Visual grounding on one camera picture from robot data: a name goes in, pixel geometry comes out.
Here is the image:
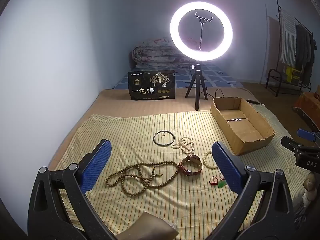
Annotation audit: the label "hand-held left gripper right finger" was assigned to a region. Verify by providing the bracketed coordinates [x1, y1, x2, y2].
[211, 141, 295, 240]

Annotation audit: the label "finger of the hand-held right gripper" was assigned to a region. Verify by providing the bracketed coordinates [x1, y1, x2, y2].
[281, 136, 304, 155]
[297, 128, 320, 146]

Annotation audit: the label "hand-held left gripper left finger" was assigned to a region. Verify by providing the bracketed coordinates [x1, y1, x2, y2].
[27, 139, 118, 240]

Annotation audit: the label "cardboard box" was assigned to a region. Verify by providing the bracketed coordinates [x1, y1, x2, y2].
[210, 97, 276, 156]

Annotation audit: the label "brown bead necklace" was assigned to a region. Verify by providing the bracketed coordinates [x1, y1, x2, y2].
[105, 161, 179, 196]

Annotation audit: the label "brown leather watch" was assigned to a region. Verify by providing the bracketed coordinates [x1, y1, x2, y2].
[178, 154, 202, 177]

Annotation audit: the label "white bead necklace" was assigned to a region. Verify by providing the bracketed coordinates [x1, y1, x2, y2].
[171, 137, 195, 153]

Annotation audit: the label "black bangle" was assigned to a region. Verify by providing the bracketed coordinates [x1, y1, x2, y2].
[153, 130, 175, 146]

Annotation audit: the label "person's right hand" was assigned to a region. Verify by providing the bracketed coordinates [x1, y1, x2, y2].
[302, 173, 318, 207]

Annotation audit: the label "yellow striped cloth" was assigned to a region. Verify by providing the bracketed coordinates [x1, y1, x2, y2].
[57, 104, 293, 240]

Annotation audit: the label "tan woven mat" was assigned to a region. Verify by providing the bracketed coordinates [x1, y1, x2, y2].
[47, 87, 308, 180]

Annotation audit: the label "yellow box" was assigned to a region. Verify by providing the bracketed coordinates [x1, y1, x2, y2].
[285, 66, 302, 83]

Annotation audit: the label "dark hanging clothes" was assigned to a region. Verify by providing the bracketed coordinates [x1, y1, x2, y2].
[295, 24, 316, 85]

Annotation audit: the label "tan cushion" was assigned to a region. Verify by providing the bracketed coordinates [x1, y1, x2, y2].
[116, 212, 179, 240]

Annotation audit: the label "black tripod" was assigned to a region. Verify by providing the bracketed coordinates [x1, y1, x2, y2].
[185, 64, 208, 111]

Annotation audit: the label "blue patterned bed sheet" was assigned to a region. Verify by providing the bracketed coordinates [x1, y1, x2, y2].
[112, 64, 243, 90]

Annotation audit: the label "black snack bag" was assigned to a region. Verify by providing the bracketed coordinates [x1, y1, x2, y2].
[127, 69, 177, 101]

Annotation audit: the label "striped hanging towel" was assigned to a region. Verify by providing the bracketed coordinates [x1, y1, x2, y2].
[279, 9, 298, 65]

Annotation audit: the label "black metal clothes rack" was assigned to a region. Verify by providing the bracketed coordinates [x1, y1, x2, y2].
[265, 0, 315, 98]

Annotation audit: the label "folded floral quilt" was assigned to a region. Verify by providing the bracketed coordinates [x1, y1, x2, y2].
[129, 38, 190, 69]

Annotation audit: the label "phone holder clamp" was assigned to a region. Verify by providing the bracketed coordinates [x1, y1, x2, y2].
[194, 12, 213, 51]

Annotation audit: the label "red cord jade pendant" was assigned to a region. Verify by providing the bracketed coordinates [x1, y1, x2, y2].
[209, 172, 228, 188]

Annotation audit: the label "white bead bracelet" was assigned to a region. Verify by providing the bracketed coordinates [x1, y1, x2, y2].
[203, 150, 218, 170]

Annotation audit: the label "black power cable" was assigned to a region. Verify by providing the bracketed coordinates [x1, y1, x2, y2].
[206, 88, 262, 105]

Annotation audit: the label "white ring light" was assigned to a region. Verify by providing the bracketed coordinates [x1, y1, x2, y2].
[170, 2, 233, 62]

